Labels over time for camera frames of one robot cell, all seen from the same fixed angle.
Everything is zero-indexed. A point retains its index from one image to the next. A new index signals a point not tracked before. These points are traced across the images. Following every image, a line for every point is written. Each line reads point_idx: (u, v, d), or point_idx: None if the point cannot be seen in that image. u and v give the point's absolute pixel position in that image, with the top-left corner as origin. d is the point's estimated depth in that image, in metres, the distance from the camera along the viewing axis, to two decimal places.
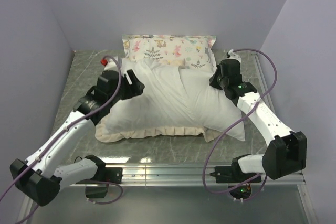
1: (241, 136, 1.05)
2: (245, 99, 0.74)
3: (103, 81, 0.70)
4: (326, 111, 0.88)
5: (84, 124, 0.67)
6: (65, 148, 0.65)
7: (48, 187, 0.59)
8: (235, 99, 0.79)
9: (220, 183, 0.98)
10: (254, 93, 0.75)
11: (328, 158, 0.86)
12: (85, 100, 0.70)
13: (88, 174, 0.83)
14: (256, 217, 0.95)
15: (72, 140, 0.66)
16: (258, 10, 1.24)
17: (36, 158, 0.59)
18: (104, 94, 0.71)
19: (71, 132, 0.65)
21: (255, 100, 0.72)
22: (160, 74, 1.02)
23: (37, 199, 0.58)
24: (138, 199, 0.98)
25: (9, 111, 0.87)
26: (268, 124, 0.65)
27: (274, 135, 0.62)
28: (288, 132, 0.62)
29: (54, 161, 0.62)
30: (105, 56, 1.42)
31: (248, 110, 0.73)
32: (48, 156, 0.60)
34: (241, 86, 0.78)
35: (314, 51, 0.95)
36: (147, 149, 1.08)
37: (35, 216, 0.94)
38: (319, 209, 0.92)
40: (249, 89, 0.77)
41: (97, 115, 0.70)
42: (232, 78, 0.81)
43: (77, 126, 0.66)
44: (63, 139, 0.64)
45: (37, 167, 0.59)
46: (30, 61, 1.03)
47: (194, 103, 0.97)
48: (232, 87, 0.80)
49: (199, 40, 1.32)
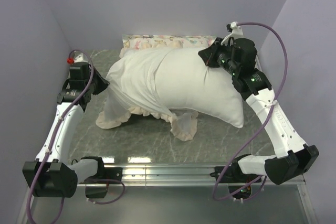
1: (238, 122, 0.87)
2: (259, 98, 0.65)
3: (75, 70, 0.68)
4: (326, 110, 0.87)
5: (76, 110, 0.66)
6: (67, 137, 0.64)
7: (69, 173, 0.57)
8: (246, 93, 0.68)
9: (220, 183, 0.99)
10: (269, 90, 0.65)
11: (327, 158, 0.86)
12: (66, 92, 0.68)
13: (90, 171, 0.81)
14: (256, 217, 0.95)
15: (70, 128, 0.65)
16: (258, 10, 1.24)
17: (46, 151, 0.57)
18: (81, 83, 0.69)
19: (67, 120, 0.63)
21: (270, 101, 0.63)
22: (136, 60, 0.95)
23: (64, 190, 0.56)
24: (138, 199, 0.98)
25: (9, 110, 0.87)
26: (282, 135, 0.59)
27: (287, 150, 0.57)
28: (302, 147, 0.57)
29: (63, 151, 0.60)
30: (105, 56, 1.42)
31: (261, 113, 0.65)
32: (58, 146, 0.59)
34: (254, 79, 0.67)
35: (313, 51, 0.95)
36: (147, 149, 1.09)
37: (34, 217, 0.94)
38: (319, 209, 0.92)
40: (262, 84, 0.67)
41: (83, 102, 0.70)
42: (245, 66, 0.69)
43: (71, 113, 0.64)
44: (63, 129, 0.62)
45: (52, 158, 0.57)
46: (31, 61, 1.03)
47: (169, 84, 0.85)
48: (243, 78, 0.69)
49: (199, 40, 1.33)
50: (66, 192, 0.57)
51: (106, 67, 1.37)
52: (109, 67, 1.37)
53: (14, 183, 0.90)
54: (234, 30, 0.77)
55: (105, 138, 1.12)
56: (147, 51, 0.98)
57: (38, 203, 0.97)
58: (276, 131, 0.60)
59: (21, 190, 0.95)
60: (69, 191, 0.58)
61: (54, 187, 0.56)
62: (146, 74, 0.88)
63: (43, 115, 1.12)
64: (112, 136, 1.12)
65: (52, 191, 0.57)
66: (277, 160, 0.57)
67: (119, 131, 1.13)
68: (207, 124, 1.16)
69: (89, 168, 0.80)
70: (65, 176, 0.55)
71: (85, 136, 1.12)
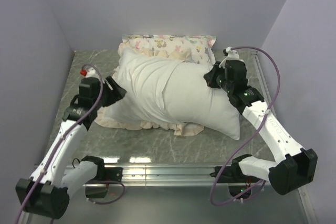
1: (235, 135, 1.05)
2: (252, 109, 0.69)
3: (85, 88, 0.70)
4: (326, 110, 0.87)
5: (79, 130, 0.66)
6: (66, 157, 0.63)
7: (60, 196, 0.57)
8: (241, 107, 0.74)
9: (220, 183, 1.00)
10: (261, 102, 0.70)
11: (327, 158, 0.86)
12: (73, 109, 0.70)
13: (89, 174, 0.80)
14: (255, 217, 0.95)
15: (70, 148, 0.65)
16: (258, 10, 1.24)
17: (42, 171, 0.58)
18: (89, 102, 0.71)
19: (67, 140, 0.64)
21: (263, 111, 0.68)
22: (142, 73, 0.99)
23: (53, 212, 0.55)
24: (138, 199, 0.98)
25: (9, 111, 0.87)
26: (279, 140, 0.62)
27: (285, 155, 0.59)
28: (299, 150, 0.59)
29: (59, 172, 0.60)
30: (105, 56, 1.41)
31: (256, 123, 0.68)
32: (53, 166, 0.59)
34: (247, 93, 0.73)
35: (314, 51, 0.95)
36: (147, 149, 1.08)
37: (34, 217, 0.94)
38: (320, 209, 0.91)
40: (255, 97, 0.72)
41: (87, 120, 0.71)
42: (238, 83, 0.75)
43: (72, 132, 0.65)
44: (63, 148, 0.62)
45: (45, 179, 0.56)
46: (31, 62, 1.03)
47: (175, 102, 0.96)
48: (238, 94, 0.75)
49: (199, 40, 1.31)
50: (55, 215, 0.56)
51: (106, 67, 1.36)
52: (109, 67, 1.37)
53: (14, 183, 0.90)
54: (230, 53, 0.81)
55: (105, 138, 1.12)
56: (153, 64, 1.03)
57: None
58: (273, 138, 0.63)
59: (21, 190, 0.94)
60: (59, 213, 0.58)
61: (43, 208, 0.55)
62: (154, 92, 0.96)
63: (43, 115, 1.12)
64: (112, 136, 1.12)
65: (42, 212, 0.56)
66: (277, 166, 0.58)
67: (119, 131, 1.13)
68: None
69: (87, 174, 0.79)
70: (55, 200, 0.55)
71: (85, 136, 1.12)
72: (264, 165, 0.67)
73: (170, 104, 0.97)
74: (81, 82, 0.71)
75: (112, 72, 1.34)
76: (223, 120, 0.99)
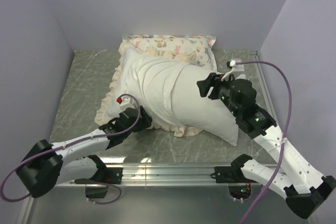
1: (233, 141, 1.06)
2: (268, 137, 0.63)
3: (125, 116, 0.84)
4: (326, 111, 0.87)
5: (103, 141, 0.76)
6: (80, 153, 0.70)
7: (53, 177, 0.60)
8: (252, 133, 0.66)
9: (220, 183, 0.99)
10: (274, 126, 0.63)
11: (326, 158, 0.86)
12: (108, 127, 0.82)
13: (85, 174, 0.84)
14: (255, 216, 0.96)
15: (89, 148, 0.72)
16: (258, 10, 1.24)
17: (63, 145, 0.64)
18: (122, 127, 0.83)
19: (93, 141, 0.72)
21: (279, 139, 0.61)
22: (148, 74, 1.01)
23: (37, 185, 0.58)
24: (138, 199, 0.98)
25: (9, 111, 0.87)
26: (300, 171, 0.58)
27: (309, 188, 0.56)
28: (321, 180, 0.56)
29: (69, 157, 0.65)
30: (105, 56, 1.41)
31: (272, 150, 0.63)
32: (71, 149, 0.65)
34: (258, 118, 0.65)
35: (314, 51, 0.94)
36: (147, 149, 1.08)
37: (34, 216, 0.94)
38: (320, 209, 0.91)
40: (266, 121, 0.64)
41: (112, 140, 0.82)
42: (248, 107, 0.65)
43: (99, 139, 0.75)
44: (86, 144, 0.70)
45: (59, 152, 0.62)
46: (30, 62, 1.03)
47: (182, 103, 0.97)
48: (247, 119, 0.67)
49: (199, 40, 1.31)
50: (32, 189, 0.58)
51: (106, 67, 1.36)
52: (109, 67, 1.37)
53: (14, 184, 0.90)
54: (234, 67, 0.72)
55: None
56: (158, 65, 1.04)
57: (38, 203, 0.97)
58: (293, 169, 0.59)
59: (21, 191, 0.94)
60: (37, 191, 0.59)
61: (31, 179, 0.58)
62: (160, 92, 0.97)
63: (42, 115, 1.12)
64: None
65: (28, 179, 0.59)
66: (300, 199, 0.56)
67: None
68: None
69: (85, 171, 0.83)
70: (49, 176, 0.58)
71: None
72: (277, 181, 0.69)
73: (178, 105, 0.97)
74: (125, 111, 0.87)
75: (112, 73, 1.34)
76: (224, 121, 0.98)
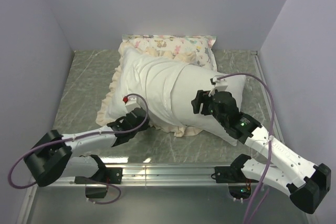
1: (233, 141, 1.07)
2: (254, 139, 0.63)
3: (133, 115, 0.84)
4: (326, 111, 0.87)
5: (109, 138, 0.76)
6: (87, 147, 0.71)
7: (61, 167, 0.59)
8: (241, 138, 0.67)
9: (220, 183, 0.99)
10: (260, 128, 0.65)
11: (326, 158, 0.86)
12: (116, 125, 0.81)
13: (87, 172, 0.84)
14: (255, 217, 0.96)
15: (96, 144, 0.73)
16: (258, 10, 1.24)
17: (72, 137, 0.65)
18: (129, 126, 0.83)
19: (100, 137, 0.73)
21: (266, 138, 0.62)
22: (149, 74, 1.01)
23: (43, 174, 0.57)
24: (138, 199, 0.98)
25: (9, 111, 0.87)
26: (291, 164, 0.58)
27: (303, 179, 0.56)
28: (313, 169, 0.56)
29: (78, 149, 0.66)
30: (105, 56, 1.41)
31: (262, 150, 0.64)
32: (81, 142, 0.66)
34: (243, 123, 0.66)
35: (313, 51, 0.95)
36: (147, 149, 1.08)
37: (34, 216, 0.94)
38: (320, 209, 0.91)
40: (252, 125, 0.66)
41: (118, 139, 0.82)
42: (231, 114, 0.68)
43: (107, 135, 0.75)
44: (94, 138, 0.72)
45: (69, 144, 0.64)
46: (30, 62, 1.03)
47: (182, 104, 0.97)
48: (234, 125, 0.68)
49: (199, 40, 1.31)
50: (39, 179, 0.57)
51: (106, 67, 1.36)
52: (109, 67, 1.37)
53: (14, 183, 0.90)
54: (217, 82, 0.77)
55: None
56: (158, 64, 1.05)
57: (38, 202, 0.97)
58: (285, 163, 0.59)
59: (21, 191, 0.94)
60: (44, 181, 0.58)
61: (39, 168, 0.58)
62: (160, 91, 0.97)
63: (43, 115, 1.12)
64: None
65: (37, 168, 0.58)
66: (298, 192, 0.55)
67: None
68: None
69: (86, 170, 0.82)
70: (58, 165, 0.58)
71: None
72: (279, 179, 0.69)
73: (178, 106, 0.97)
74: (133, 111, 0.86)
75: (112, 73, 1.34)
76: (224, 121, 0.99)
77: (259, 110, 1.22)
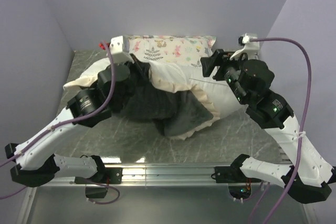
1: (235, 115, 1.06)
2: (286, 130, 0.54)
3: (101, 80, 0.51)
4: (326, 111, 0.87)
5: (71, 128, 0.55)
6: (51, 148, 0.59)
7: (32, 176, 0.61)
8: (268, 123, 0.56)
9: (220, 183, 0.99)
10: (291, 118, 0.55)
11: (327, 158, 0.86)
12: (81, 97, 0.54)
13: (86, 174, 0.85)
14: (256, 217, 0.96)
15: (57, 141, 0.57)
16: (258, 10, 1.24)
17: (19, 152, 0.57)
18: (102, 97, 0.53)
19: (55, 134, 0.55)
21: (297, 132, 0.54)
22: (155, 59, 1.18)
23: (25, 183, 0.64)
24: (138, 199, 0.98)
25: (8, 111, 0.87)
26: (313, 166, 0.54)
27: (321, 183, 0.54)
28: (329, 172, 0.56)
29: (38, 157, 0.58)
30: (105, 56, 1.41)
31: (286, 142, 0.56)
32: (30, 153, 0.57)
34: (276, 108, 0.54)
35: (313, 51, 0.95)
36: (147, 149, 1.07)
37: (34, 216, 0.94)
38: (320, 209, 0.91)
40: (284, 111, 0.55)
41: (90, 119, 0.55)
42: (262, 94, 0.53)
43: (63, 128, 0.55)
44: (46, 139, 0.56)
45: (20, 161, 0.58)
46: (30, 61, 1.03)
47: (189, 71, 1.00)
48: (262, 107, 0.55)
49: (199, 40, 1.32)
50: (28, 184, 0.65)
51: None
52: None
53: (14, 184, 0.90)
54: (247, 45, 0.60)
55: (105, 137, 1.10)
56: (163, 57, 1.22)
57: (38, 203, 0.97)
58: (308, 164, 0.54)
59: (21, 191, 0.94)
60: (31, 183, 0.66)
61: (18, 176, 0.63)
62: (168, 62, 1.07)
63: (42, 115, 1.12)
64: (112, 136, 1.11)
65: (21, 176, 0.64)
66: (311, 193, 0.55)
67: (119, 131, 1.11)
68: None
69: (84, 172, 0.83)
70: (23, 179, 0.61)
71: (85, 136, 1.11)
72: (274, 172, 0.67)
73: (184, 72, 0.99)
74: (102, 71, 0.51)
75: None
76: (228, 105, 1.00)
77: None
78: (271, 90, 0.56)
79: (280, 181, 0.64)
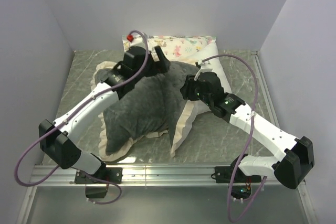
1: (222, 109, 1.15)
2: (238, 115, 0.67)
3: (129, 57, 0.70)
4: (326, 110, 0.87)
5: (110, 96, 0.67)
6: (90, 116, 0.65)
7: (70, 150, 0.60)
8: (226, 117, 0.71)
9: (221, 183, 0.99)
10: (243, 105, 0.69)
11: (327, 158, 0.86)
12: (112, 75, 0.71)
13: (92, 167, 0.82)
14: (255, 217, 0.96)
15: (97, 108, 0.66)
16: (258, 10, 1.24)
17: (63, 120, 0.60)
18: (129, 71, 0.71)
19: (96, 102, 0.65)
21: (249, 114, 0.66)
22: None
23: (63, 162, 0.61)
24: (138, 199, 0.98)
25: (8, 110, 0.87)
26: (273, 138, 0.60)
27: (284, 150, 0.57)
28: (294, 142, 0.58)
29: (79, 126, 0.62)
30: (105, 57, 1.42)
31: (245, 127, 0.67)
32: (75, 120, 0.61)
34: (228, 101, 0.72)
35: (314, 50, 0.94)
36: (147, 149, 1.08)
37: (34, 216, 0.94)
38: (319, 209, 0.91)
40: (237, 103, 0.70)
41: (123, 91, 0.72)
42: (216, 94, 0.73)
43: (104, 96, 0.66)
44: (90, 106, 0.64)
45: (64, 129, 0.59)
46: (30, 61, 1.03)
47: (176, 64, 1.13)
48: (218, 105, 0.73)
49: (199, 40, 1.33)
50: (63, 163, 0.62)
51: None
52: None
53: (14, 183, 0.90)
54: (202, 66, 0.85)
55: None
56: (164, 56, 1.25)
57: (38, 203, 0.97)
58: (266, 137, 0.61)
59: (21, 191, 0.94)
60: (66, 161, 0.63)
61: (54, 154, 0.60)
62: None
63: (43, 115, 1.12)
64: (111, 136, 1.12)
65: (53, 158, 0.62)
66: (281, 166, 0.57)
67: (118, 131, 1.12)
68: (206, 124, 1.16)
69: (92, 162, 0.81)
70: (64, 153, 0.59)
71: (85, 137, 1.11)
72: (266, 163, 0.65)
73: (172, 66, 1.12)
74: (127, 50, 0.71)
75: None
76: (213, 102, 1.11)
77: (259, 110, 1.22)
78: (226, 94, 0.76)
79: (272, 170, 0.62)
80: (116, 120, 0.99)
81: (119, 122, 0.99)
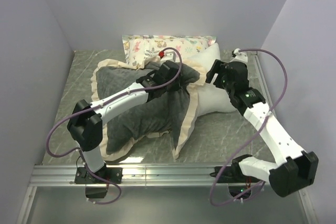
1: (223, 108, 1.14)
2: (254, 112, 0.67)
3: (165, 67, 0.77)
4: (326, 110, 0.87)
5: (143, 96, 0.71)
6: (120, 109, 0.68)
7: (96, 135, 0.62)
8: (241, 109, 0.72)
9: (221, 183, 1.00)
10: (263, 103, 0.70)
11: (327, 158, 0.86)
12: (146, 78, 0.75)
13: (95, 166, 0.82)
14: (255, 217, 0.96)
15: (129, 104, 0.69)
16: (258, 10, 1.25)
17: (100, 104, 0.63)
18: (161, 80, 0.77)
19: (130, 97, 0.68)
21: (264, 113, 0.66)
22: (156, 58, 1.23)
23: (86, 145, 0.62)
24: (138, 199, 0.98)
25: (8, 110, 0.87)
26: (279, 142, 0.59)
27: (286, 158, 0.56)
28: (300, 153, 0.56)
29: (110, 114, 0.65)
30: (105, 57, 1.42)
31: (257, 125, 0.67)
32: (109, 107, 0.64)
34: (249, 95, 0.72)
35: (314, 50, 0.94)
36: (147, 149, 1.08)
37: (35, 216, 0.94)
38: (319, 209, 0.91)
40: (256, 99, 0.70)
41: (151, 95, 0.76)
42: (239, 84, 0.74)
43: (137, 94, 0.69)
44: (124, 99, 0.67)
45: (98, 112, 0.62)
46: (30, 61, 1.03)
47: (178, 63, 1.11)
48: (238, 95, 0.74)
49: (199, 40, 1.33)
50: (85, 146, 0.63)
51: None
52: None
53: (14, 183, 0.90)
54: (237, 55, 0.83)
55: None
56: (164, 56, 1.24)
57: (38, 202, 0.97)
58: (273, 140, 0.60)
59: (21, 191, 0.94)
60: (88, 146, 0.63)
61: (79, 135, 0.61)
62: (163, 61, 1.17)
63: (43, 115, 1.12)
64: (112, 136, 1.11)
65: (75, 138, 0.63)
66: (277, 170, 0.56)
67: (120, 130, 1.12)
68: (206, 124, 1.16)
69: (95, 162, 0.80)
70: (91, 135, 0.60)
71: None
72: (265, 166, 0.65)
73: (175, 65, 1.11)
74: (165, 63, 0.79)
75: None
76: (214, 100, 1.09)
77: None
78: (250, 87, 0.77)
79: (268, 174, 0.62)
80: (120, 119, 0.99)
81: (123, 121, 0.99)
